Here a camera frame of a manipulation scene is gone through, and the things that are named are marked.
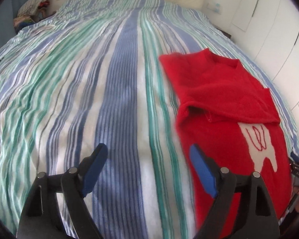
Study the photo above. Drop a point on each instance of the red sweater with white figure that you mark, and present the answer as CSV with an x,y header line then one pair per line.
x,y
214,99

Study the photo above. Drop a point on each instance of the white wardrobe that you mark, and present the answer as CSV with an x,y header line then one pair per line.
x,y
274,29

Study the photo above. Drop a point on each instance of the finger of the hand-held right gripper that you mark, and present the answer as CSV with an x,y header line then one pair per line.
x,y
295,158

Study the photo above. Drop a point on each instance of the dark nightstand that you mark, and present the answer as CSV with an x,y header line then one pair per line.
x,y
225,33

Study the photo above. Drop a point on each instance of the pile of mixed clothes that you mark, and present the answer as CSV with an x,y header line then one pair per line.
x,y
32,7

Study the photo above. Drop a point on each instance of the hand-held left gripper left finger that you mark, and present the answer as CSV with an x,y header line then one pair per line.
x,y
94,171

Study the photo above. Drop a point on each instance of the blue curtain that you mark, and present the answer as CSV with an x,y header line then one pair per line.
x,y
5,10

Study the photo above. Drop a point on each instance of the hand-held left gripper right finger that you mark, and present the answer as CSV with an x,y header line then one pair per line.
x,y
203,171

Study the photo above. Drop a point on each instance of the wall socket with blue sticker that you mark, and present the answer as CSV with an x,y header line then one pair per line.
x,y
215,8

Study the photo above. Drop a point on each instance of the striped bed cover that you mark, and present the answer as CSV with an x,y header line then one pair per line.
x,y
77,92

